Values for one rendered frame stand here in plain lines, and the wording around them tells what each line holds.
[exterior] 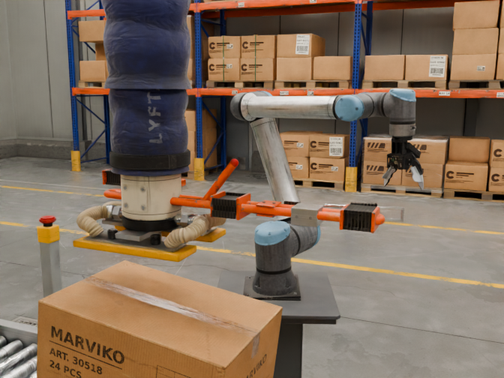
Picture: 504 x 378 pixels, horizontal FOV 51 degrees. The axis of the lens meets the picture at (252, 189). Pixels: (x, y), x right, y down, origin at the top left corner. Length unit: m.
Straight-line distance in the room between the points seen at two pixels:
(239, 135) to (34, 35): 5.44
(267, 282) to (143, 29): 1.21
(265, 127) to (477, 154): 6.77
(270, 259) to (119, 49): 1.12
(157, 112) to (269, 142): 0.97
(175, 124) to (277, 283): 0.99
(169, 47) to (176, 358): 0.79
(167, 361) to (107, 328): 0.19
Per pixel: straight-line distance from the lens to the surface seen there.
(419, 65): 8.38
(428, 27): 9.71
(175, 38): 1.44
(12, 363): 2.38
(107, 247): 1.49
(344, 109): 1.90
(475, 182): 8.44
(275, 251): 2.17
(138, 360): 1.49
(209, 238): 1.54
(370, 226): 1.30
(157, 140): 1.42
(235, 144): 10.50
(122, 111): 1.45
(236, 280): 2.43
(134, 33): 1.42
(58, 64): 12.87
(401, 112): 1.97
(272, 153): 2.31
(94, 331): 1.55
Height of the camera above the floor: 1.60
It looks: 11 degrees down
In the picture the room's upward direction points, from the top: straight up
